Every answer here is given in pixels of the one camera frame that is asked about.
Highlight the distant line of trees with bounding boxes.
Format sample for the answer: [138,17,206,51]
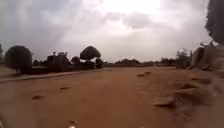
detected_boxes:
[102,58,178,68]

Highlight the umbrella-shaped dark tree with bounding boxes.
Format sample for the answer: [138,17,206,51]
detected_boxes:
[79,45,102,70]

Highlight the red dirt road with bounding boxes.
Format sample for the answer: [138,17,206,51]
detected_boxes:
[0,66,224,128]

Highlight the row of dark bushes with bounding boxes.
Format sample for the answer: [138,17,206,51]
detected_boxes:
[32,51,81,74]

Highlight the pale kerb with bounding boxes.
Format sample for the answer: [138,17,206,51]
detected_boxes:
[0,68,112,84]

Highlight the small dark bush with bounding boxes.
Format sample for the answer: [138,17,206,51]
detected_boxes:
[175,49,193,70]

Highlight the heap of earth and stones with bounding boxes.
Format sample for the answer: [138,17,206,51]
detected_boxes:
[146,74,224,112]

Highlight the round dark tree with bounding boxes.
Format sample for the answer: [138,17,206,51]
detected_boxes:
[4,45,34,75]

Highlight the large grey rocks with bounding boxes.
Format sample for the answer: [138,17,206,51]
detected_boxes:
[188,42,224,73]

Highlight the tall dark tree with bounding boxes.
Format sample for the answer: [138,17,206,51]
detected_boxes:
[204,0,224,46]

